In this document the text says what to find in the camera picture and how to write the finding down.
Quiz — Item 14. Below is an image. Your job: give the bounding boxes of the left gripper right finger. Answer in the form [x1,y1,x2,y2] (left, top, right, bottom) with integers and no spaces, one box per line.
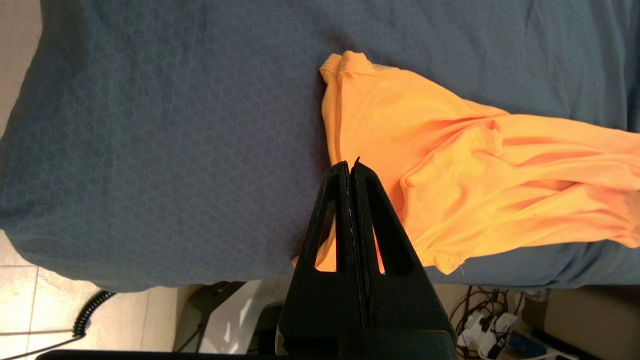
[350,157,457,359]

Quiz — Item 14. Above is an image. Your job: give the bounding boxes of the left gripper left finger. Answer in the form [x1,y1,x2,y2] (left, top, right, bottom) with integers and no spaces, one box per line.
[276,161,369,356]

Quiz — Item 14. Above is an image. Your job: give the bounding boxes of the yellow t-shirt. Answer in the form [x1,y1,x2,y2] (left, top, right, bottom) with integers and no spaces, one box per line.
[292,50,640,276]

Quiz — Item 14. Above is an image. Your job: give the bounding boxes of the white power strip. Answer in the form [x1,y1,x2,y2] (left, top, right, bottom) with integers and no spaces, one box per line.
[457,311,520,359]

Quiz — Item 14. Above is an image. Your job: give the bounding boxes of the tangled black floor cables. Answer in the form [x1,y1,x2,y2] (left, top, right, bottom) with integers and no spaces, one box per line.
[449,285,526,359]

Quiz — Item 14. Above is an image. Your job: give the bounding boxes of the black coiled cable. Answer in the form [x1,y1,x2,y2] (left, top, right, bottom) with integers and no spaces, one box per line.
[0,290,117,360]

